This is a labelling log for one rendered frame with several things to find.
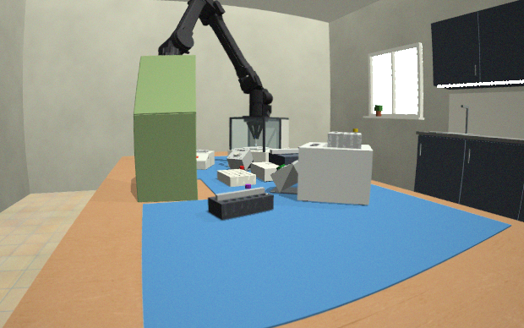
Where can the white block with rows of round holes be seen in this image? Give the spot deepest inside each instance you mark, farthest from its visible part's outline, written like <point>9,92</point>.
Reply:
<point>205,159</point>

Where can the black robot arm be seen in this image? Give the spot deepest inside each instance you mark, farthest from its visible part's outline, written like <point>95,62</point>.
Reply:
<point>211,14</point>

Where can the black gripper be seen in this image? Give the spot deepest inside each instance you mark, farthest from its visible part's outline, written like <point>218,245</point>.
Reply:
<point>255,110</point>

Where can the blue bench mat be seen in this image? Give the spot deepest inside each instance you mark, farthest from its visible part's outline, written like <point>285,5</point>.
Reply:
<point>301,259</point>

